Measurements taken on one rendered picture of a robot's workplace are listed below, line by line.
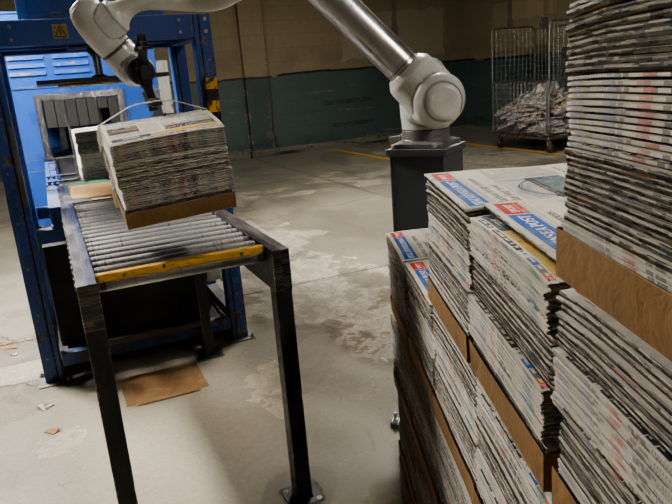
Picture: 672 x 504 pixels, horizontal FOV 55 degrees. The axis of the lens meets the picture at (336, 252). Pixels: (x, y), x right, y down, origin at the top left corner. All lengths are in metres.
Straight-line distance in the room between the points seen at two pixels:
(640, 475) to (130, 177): 1.37
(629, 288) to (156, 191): 1.36
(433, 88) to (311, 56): 9.48
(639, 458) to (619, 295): 0.11
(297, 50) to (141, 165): 9.62
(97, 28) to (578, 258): 1.74
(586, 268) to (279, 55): 10.63
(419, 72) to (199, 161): 0.66
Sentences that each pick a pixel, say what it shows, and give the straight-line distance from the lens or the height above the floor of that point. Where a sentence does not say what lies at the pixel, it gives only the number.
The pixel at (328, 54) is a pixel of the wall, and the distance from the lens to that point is 11.40.
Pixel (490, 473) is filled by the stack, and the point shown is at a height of 0.72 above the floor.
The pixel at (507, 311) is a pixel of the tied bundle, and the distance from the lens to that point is 0.75.
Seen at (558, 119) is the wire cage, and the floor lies 0.43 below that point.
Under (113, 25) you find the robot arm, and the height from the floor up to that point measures 1.43.
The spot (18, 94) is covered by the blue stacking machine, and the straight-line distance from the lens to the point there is 5.28.
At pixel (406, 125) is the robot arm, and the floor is 1.07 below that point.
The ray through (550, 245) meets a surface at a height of 1.07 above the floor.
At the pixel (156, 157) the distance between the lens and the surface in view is 1.65.
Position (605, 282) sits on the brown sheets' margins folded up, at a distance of 0.50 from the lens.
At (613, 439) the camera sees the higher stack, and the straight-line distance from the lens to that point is 0.53.
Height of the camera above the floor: 1.25
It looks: 15 degrees down
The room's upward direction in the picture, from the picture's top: 4 degrees counter-clockwise
